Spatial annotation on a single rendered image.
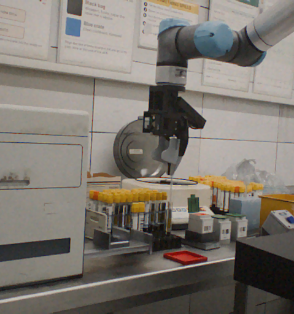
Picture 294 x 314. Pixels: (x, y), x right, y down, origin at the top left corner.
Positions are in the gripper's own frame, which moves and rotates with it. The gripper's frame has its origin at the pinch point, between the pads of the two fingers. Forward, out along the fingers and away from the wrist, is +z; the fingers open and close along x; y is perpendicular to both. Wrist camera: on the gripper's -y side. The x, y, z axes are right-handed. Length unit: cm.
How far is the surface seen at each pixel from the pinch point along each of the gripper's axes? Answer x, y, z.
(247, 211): 2.5, -26.7, 11.4
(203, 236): 7.4, -4.6, 15.2
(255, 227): 2.0, -31.5, 16.5
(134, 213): 3.8, 13.9, 9.1
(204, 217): 6.1, -5.8, 10.9
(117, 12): -50, -16, -49
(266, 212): 0.0, -39.0, 12.9
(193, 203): 1.9, -6.2, 8.2
